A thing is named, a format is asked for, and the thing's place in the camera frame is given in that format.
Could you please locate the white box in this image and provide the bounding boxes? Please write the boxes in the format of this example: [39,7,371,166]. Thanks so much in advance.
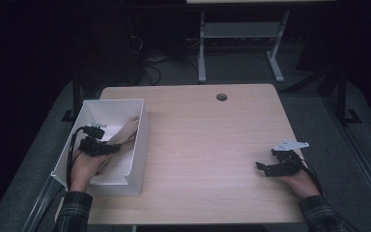
[50,98,152,197]

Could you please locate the grey metal table frame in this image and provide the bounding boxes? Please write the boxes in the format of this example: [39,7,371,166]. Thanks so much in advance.
[197,9,292,85]

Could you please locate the person's left hand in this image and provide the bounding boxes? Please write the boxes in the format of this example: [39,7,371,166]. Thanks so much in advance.
[69,148,112,193]

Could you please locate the beige glove with dark button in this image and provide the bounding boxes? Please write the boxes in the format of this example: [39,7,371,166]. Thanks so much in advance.
[95,139,137,177]

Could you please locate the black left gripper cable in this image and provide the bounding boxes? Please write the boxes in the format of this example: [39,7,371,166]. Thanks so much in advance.
[65,125,90,191]

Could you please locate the black metal stand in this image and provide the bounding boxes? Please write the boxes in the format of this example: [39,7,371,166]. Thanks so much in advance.
[61,64,85,123]
[332,61,363,128]

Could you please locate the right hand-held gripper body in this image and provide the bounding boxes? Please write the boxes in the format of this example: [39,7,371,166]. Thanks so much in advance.
[270,138,310,178]

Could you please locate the person's right hand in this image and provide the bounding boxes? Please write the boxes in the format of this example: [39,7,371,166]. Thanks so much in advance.
[279,167,322,198]

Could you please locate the grey metal floor rail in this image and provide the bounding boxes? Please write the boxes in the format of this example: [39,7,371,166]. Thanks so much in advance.
[322,96,371,223]
[20,175,66,232]

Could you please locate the black floor cables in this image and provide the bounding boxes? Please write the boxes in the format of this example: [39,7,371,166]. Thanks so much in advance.
[127,18,201,86]

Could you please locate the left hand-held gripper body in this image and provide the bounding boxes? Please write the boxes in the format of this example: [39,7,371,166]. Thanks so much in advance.
[77,119,111,158]

